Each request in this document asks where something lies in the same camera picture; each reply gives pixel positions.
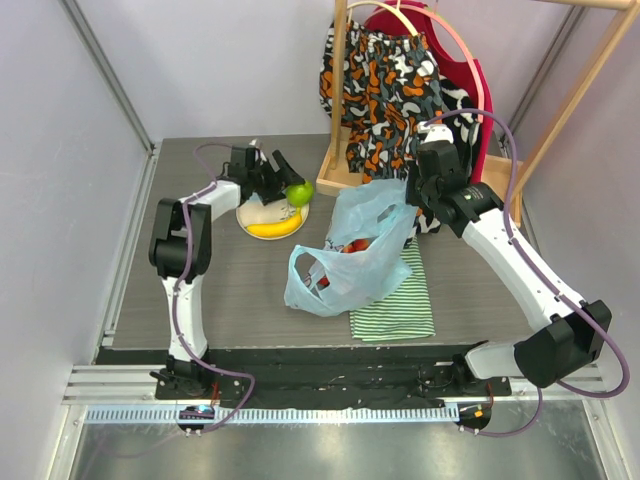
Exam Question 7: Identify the wooden clothes rack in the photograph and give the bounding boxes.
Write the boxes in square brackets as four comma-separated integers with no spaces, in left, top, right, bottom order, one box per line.
[316,0,639,227]

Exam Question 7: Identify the light blue plastic bag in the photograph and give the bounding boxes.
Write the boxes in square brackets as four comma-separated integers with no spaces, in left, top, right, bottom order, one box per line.
[284,179,417,317]

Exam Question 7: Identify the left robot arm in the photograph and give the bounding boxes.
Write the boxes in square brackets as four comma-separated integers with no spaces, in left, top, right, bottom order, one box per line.
[148,143,305,400]

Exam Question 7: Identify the round fruit plate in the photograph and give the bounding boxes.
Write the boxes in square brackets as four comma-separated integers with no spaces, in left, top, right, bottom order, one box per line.
[236,194,310,241]

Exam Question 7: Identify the wooden clothes hanger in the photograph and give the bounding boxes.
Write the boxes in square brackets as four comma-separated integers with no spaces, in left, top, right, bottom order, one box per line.
[346,1,418,37]

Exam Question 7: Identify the red garment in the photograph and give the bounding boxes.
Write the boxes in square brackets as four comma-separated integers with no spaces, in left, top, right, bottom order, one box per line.
[388,1,493,183]

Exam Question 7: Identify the green striped folded cloth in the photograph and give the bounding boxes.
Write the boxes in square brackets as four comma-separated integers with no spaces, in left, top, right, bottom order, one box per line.
[349,240,436,342]

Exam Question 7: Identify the yellow banana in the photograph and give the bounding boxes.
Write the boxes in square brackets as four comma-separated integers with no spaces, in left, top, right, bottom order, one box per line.
[246,208,302,239]

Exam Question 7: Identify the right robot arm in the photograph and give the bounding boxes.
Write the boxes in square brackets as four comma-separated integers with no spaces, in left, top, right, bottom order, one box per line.
[407,140,612,395]

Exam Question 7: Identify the black white patterned garment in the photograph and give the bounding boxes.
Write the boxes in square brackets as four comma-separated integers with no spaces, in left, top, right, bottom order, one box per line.
[414,74,484,235]

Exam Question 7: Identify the green apple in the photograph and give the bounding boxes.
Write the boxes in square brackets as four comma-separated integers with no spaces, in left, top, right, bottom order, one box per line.
[285,181,314,208]

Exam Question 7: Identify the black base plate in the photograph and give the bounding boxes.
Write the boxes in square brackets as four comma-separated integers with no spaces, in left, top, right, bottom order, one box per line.
[96,345,512,410]

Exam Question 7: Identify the orange camouflage pants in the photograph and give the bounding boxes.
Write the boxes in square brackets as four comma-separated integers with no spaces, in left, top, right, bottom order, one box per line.
[338,22,445,183]

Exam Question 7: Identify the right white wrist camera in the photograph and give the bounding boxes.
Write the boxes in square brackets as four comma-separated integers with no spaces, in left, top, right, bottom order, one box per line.
[417,122,454,145]

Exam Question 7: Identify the red lychee bunch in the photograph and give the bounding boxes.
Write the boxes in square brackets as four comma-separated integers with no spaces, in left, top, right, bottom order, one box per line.
[317,239,371,289]

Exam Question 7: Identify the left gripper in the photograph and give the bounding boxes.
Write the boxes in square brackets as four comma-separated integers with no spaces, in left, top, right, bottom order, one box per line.
[247,151,303,206]

